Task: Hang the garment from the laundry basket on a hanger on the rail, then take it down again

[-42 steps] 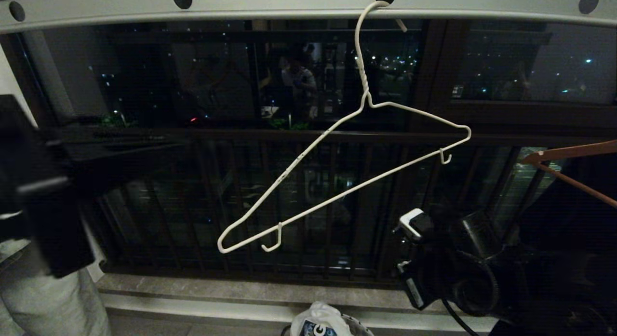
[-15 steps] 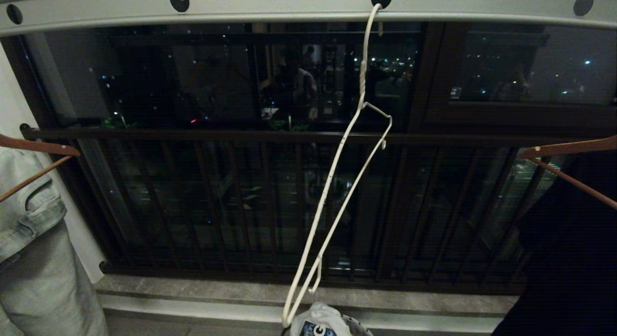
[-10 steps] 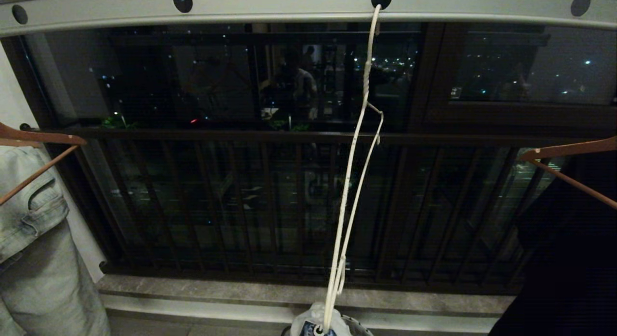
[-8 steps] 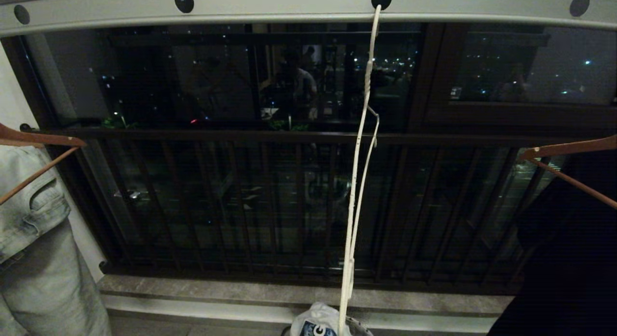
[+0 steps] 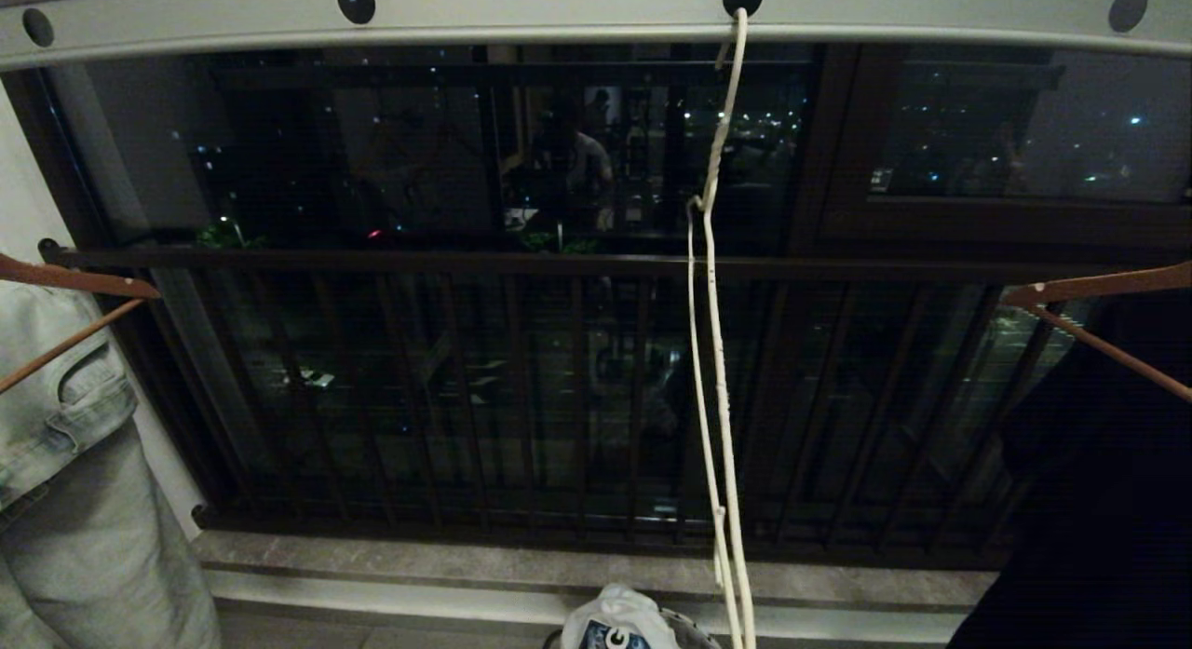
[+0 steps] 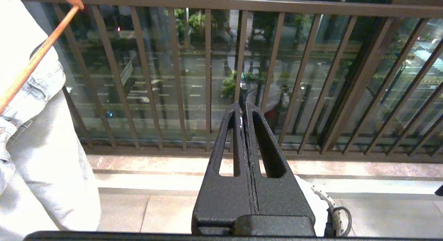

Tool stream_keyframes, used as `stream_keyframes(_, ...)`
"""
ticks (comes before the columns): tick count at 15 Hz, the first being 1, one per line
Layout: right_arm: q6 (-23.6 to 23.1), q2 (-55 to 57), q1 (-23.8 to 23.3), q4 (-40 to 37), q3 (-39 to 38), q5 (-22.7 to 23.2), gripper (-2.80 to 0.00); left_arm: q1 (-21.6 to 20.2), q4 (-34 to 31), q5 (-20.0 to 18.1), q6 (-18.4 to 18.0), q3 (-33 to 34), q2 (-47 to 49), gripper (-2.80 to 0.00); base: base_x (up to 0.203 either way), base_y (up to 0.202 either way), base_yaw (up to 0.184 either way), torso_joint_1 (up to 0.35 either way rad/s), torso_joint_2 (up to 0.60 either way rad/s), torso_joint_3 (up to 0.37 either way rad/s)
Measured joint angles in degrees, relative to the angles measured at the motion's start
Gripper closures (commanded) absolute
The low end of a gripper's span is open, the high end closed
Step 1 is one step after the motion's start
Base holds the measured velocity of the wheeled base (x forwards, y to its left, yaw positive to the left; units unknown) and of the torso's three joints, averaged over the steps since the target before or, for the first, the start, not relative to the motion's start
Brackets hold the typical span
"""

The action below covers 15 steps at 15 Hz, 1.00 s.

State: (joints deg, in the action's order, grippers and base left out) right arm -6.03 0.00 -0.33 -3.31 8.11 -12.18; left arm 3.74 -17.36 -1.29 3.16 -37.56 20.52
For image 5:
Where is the brown wooden hanger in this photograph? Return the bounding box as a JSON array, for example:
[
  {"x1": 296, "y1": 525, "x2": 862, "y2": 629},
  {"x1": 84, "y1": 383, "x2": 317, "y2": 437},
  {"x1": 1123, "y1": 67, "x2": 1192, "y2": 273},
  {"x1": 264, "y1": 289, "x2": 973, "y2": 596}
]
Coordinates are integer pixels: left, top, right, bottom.
[
  {"x1": 1002, "y1": 262, "x2": 1192, "y2": 405},
  {"x1": 0, "y1": 253, "x2": 162, "y2": 395}
]

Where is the black hanging garment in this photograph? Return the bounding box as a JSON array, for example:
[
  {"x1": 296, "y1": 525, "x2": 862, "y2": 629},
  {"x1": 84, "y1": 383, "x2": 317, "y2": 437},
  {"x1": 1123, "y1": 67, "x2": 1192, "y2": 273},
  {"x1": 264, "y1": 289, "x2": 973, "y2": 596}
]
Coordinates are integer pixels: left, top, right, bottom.
[{"x1": 945, "y1": 291, "x2": 1192, "y2": 649}]

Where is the light blue denim garment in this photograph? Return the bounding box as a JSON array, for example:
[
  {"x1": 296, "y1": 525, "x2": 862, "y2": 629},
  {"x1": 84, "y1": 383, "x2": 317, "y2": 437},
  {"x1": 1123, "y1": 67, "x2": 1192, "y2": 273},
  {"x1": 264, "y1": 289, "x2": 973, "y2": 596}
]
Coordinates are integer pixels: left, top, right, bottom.
[{"x1": 0, "y1": 282, "x2": 223, "y2": 649}]

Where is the dark metal window railing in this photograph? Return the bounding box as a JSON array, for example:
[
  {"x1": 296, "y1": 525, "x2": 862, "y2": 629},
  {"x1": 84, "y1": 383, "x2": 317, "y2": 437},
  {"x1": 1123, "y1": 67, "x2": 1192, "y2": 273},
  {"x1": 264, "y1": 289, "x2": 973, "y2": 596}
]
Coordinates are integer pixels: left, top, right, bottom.
[{"x1": 38, "y1": 239, "x2": 1192, "y2": 570}]

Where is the white plastic bag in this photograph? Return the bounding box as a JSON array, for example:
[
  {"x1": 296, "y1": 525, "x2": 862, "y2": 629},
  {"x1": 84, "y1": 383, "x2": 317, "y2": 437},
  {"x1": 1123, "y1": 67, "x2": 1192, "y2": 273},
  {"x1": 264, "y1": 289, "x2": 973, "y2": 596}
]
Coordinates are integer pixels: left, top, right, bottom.
[{"x1": 562, "y1": 583, "x2": 683, "y2": 649}]

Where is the dark framed window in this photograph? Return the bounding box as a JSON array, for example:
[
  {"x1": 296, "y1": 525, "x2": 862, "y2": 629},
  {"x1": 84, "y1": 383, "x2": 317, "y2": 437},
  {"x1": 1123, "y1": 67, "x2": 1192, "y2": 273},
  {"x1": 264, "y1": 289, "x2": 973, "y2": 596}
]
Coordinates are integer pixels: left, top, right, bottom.
[{"x1": 819, "y1": 42, "x2": 1192, "y2": 245}]

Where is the white hanging cord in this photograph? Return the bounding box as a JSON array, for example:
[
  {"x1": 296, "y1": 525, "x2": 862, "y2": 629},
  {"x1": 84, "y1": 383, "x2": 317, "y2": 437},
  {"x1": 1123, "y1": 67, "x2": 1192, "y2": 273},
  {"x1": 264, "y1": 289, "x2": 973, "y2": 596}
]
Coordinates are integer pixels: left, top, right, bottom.
[{"x1": 685, "y1": 7, "x2": 757, "y2": 649}]

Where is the white metal clothes rail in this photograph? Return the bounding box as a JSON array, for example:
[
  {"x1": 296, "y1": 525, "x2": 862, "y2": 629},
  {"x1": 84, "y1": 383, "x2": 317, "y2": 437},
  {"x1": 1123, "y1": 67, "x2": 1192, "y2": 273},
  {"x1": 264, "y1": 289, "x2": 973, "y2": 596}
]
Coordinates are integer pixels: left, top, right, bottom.
[{"x1": 0, "y1": 0, "x2": 1192, "y2": 72}]

